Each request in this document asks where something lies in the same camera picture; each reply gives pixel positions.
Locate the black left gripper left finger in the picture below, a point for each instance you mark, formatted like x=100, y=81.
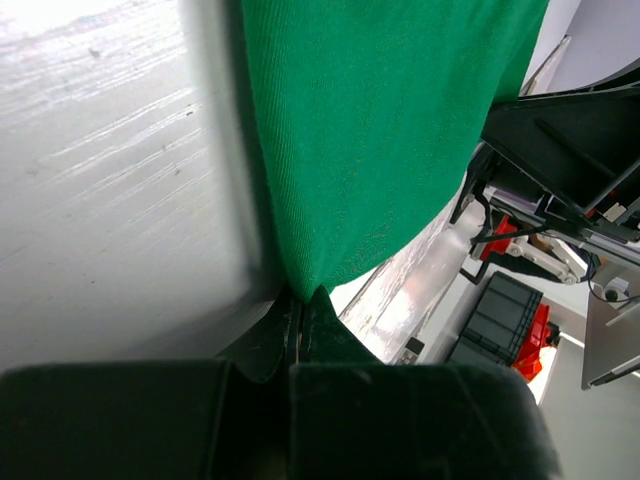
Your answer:
x=273, y=341

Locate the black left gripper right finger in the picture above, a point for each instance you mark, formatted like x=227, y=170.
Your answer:
x=324, y=338

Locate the green t-shirt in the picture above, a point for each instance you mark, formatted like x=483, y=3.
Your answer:
x=368, y=113

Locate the black plastic crate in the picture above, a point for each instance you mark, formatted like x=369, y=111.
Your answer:
x=497, y=327

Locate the red object beside crate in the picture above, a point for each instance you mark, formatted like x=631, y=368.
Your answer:
x=543, y=333

